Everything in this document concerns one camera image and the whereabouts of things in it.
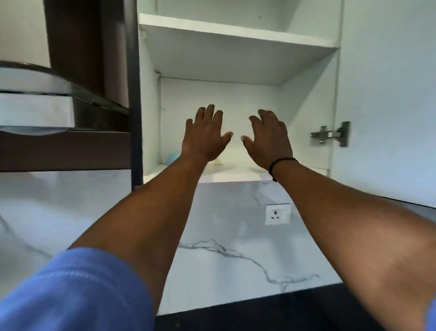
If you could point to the metal cabinet door hinge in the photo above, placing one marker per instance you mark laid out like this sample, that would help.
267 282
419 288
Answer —
342 134

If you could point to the white wall socket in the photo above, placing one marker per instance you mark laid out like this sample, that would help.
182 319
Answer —
277 214

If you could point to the stainless steel range hood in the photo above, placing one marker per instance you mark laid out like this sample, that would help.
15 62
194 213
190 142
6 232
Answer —
34 85

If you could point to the person's left hand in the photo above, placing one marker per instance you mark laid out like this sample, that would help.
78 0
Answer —
204 139

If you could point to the beige ribbed corner wall cabinet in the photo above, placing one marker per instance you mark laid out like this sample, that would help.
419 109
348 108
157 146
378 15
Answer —
381 102

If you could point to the white cabinet shelf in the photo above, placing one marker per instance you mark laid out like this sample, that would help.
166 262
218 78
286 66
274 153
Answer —
231 54

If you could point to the light blue cup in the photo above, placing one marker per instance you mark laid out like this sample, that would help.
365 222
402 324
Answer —
173 157

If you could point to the person's right forearm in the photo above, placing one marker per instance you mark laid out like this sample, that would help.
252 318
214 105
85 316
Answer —
368 238

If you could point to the black wristband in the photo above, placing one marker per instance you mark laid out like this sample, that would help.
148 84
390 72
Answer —
281 160

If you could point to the person's right hand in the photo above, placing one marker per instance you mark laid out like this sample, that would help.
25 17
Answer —
269 143

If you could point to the person's left forearm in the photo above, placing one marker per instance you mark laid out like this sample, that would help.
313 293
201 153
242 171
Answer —
146 221

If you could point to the person's blue shirt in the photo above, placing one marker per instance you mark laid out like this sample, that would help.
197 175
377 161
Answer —
75 293

